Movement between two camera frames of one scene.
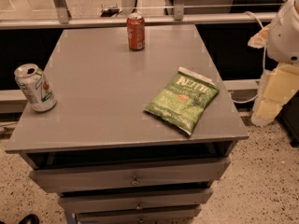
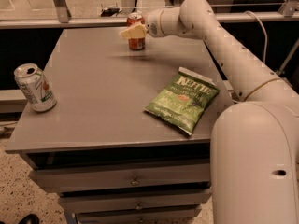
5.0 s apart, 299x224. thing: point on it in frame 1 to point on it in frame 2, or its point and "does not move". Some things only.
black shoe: x=30 y=218 does not move
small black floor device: x=111 y=12 does not move
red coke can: x=136 y=31 does not move
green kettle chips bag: x=183 y=100 does not move
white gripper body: x=285 y=37 to x=153 y=25
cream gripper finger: x=277 y=86 to x=137 y=31
